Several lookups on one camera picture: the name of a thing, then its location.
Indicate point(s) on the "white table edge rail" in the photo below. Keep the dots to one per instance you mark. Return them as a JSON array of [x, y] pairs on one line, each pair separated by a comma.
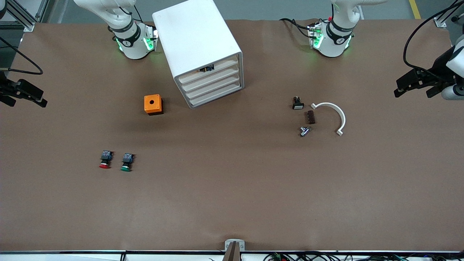
[[54, 257]]

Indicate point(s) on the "brown terminal block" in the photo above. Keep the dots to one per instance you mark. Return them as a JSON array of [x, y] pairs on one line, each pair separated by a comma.
[[310, 117]]

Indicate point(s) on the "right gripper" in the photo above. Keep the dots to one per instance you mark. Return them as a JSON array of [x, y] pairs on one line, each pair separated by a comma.
[[4, 88]]

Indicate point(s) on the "aluminium frame profile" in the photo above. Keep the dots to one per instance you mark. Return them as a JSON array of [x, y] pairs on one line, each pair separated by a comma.
[[21, 16], [444, 20]]

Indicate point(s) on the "green push button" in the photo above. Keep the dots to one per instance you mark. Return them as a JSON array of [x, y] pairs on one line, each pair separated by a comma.
[[127, 161]]

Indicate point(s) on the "black white square switch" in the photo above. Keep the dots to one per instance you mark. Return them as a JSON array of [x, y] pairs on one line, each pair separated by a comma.
[[298, 106]]

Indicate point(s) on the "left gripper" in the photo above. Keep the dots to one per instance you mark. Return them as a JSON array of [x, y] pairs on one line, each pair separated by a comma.
[[436, 71]]

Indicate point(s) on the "red push button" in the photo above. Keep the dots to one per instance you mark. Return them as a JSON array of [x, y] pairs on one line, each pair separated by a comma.
[[105, 159]]

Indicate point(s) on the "orange box with hole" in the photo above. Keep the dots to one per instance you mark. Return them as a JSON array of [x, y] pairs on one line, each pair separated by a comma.
[[148, 108]]

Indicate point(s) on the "small black orange part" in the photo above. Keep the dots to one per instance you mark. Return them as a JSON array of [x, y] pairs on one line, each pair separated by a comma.
[[207, 68]]

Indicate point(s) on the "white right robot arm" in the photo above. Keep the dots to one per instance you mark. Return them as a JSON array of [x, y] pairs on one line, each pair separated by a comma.
[[134, 43]]

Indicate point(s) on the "brown upright post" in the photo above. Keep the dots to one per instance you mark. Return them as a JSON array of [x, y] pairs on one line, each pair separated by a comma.
[[232, 253]]

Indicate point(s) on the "small silver metal part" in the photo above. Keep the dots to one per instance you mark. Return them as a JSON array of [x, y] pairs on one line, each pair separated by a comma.
[[304, 131]]

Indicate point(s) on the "white curved plastic bracket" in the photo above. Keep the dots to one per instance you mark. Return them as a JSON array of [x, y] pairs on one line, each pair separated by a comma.
[[342, 117]]

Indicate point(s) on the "brown table cover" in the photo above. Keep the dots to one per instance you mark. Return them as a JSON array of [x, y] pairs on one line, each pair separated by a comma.
[[232, 188]]

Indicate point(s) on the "grey metal mount bracket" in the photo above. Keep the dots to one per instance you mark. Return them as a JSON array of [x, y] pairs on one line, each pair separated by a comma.
[[228, 245]]

